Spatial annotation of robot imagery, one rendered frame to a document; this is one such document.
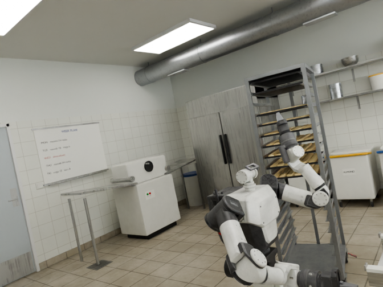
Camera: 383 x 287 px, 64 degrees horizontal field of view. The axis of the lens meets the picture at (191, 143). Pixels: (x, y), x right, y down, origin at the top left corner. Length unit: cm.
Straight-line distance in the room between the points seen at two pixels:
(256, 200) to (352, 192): 346
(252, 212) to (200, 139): 406
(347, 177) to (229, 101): 209
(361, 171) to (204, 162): 245
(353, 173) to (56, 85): 458
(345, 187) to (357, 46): 209
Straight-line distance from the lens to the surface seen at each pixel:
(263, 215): 152
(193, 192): 633
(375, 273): 125
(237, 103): 506
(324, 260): 310
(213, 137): 531
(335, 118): 542
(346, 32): 544
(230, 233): 132
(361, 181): 482
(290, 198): 176
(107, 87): 585
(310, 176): 175
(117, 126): 579
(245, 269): 128
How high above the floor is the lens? 145
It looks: 2 degrees down
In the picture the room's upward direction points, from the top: 11 degrees counter-clockwise
